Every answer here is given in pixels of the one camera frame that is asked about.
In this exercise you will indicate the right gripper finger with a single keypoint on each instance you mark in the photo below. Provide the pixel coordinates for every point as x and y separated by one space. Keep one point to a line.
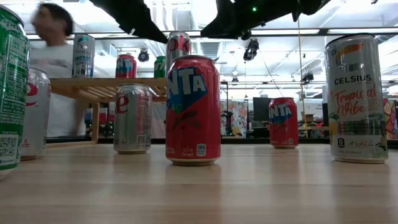
227 29

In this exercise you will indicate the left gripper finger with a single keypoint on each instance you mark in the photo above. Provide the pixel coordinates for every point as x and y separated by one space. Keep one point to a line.
143 29

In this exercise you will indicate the silver Diet Coke can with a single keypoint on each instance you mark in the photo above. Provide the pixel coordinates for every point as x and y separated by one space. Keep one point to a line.
132 124
38 118
178 46

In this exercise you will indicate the green Sprite can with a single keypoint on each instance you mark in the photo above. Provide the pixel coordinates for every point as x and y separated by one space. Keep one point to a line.
159 67
14 93

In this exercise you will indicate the orange Fanta can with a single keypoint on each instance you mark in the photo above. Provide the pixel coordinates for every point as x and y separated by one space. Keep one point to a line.
283 124
192 124
126 67

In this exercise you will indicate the Celsius Arctic Vibe can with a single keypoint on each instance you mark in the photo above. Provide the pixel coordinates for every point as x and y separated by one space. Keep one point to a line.
83 59

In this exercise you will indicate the wooden slatted shelf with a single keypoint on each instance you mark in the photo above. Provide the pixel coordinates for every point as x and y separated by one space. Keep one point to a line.
93 82

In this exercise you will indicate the person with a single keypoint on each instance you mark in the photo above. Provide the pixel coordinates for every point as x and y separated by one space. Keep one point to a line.
53 25

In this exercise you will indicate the black framed linear light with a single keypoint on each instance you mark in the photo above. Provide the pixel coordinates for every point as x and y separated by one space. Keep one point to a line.
324 31

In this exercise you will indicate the black computer monitor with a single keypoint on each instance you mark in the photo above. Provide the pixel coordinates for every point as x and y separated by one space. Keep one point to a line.
262 109

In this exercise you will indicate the floral patterned cloth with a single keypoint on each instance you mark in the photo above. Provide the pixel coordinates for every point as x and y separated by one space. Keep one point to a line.
239 118

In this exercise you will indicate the white board panel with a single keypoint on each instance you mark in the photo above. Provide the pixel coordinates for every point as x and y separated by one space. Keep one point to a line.
158 121

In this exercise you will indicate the black metal stand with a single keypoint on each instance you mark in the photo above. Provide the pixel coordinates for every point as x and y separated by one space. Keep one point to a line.
226 124

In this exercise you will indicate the cardboard box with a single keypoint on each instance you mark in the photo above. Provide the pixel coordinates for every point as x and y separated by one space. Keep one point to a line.
308 117

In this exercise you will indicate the Celsius Tropical Vibe can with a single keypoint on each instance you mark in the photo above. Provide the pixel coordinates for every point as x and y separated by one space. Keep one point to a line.
356 109

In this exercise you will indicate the colourful patchwork quilt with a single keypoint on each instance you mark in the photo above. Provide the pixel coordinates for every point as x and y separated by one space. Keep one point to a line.
391 118

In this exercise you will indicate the black table frame rail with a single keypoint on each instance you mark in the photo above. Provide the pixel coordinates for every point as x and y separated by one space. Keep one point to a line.
242 141

